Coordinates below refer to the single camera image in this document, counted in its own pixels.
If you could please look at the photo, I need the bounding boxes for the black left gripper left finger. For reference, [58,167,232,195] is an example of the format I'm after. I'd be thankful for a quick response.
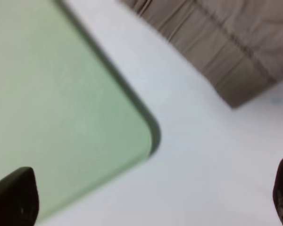
[0,167,39,226]

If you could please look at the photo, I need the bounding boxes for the khaki shorts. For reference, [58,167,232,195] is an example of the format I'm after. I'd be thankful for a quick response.
[124,0,283,108]

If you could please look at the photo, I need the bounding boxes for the green plastic tray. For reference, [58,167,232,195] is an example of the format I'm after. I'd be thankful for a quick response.
[0,0,160,222]

